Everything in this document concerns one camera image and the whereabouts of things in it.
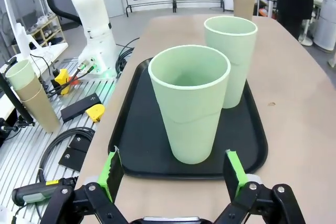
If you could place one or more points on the white standing fan base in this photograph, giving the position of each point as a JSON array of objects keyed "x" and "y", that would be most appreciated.
[{"x": 305, "y": 41}]

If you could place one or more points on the wooden shoe shelf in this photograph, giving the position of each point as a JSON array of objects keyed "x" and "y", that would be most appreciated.
[{"x": 52, "y": 31}]

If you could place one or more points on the stacked brown cup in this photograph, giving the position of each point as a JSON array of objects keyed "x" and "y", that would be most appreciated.
[
  {"x": 29, "y": 91},
  {"x": 42, "y": 113}
]

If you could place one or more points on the black slanted stand pole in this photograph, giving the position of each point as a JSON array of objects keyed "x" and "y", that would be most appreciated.
[{"x": 15, "y": 100}]

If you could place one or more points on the white side desk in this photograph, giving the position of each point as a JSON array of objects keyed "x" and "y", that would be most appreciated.
[{"x": 39, "y": 56}]

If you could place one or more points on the aluminium slotted mounting platform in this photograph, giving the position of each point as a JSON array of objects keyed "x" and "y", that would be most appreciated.
[{"x": 26, "y": 150}]

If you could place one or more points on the black plastic serving tray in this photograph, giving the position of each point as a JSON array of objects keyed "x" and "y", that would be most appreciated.
[{"x": 141, "y": 129}]

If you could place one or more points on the light green plastic cup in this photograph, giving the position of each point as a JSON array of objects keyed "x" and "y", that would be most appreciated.
[
  {"x": 189, "y": 119},
  {"x": 236, "y": 48}
]

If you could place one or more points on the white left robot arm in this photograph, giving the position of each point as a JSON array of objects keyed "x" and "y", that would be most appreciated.
[{"x": 92, "y": 24}]

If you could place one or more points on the white cylindrical air purifier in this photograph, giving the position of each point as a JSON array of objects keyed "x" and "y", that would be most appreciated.
[{"x": 326, "y": 24}]

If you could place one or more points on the flat black rectangular box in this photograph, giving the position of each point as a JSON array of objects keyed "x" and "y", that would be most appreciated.
[{"x": 78, "y": 107}]

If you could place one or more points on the stacked light green cup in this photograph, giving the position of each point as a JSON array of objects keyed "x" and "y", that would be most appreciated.
[{"x": 21, "y": 75}]

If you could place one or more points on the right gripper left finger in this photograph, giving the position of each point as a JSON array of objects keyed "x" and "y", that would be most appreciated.
[{"x": 111, "y": 174}]

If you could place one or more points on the yellow emergency stop button box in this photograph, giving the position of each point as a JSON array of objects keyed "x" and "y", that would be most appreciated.
[{"x": 62, "y": 79}]

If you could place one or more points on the black metal mounting plate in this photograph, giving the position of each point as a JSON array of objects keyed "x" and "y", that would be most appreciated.
[
  {"x": 80, "y": 143},
  {"x": 73, "y": 159}
]

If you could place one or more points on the black handheld scanner yellow label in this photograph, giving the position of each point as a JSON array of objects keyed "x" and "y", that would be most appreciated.
[{"x": 34, "y": 192}]

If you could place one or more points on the brown plastic cup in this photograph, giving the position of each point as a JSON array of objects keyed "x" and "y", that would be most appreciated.
[{"x": 243, "y": 5}]

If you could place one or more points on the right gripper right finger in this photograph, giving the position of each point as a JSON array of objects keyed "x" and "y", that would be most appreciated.
[{"x": 233, "y": 176}]

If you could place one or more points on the white computer monitor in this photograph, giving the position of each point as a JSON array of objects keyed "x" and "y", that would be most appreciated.
[{"x": 18, "y": 35}]

